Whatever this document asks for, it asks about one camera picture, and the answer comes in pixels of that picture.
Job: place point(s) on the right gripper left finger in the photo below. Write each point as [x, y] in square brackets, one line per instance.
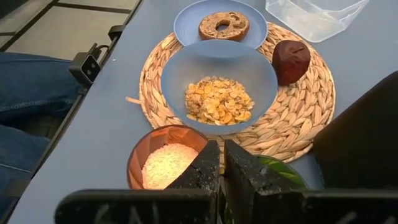
[192, 205]

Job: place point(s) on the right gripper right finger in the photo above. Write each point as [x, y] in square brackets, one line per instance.
[248, 199]

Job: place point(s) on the green faceted cup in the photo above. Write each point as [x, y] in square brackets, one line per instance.
[286, 172]

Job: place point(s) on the white rice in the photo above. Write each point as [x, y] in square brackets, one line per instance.
[164, 165]

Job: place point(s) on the orange faceted cup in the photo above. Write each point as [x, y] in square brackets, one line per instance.
[146, 146]

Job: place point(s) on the round woven placemat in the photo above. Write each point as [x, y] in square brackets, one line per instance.
[295, 118]

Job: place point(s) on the golden cereal flakes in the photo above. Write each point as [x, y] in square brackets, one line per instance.
[217, 101]

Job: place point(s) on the black toaster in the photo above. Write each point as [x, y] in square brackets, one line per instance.
[363, 140]

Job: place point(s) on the light blue bowl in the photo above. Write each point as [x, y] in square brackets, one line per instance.
[217, 62]

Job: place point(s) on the dark red fruit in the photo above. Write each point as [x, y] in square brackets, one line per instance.
[290, 60]

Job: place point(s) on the toasted bagel half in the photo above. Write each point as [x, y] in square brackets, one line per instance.
[211, 31]

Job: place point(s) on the blue plate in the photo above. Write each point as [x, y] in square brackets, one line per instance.
[189, 28]

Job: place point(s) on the person's leg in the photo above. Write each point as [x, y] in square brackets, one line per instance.
[31, 84]
[15, 161]

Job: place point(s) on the clear plastic container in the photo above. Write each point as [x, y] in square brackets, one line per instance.
[311, 21]

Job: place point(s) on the black table clamp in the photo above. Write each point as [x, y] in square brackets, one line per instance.
[116, 31]

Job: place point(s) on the black table-level camera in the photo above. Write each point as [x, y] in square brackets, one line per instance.
[85, 67]

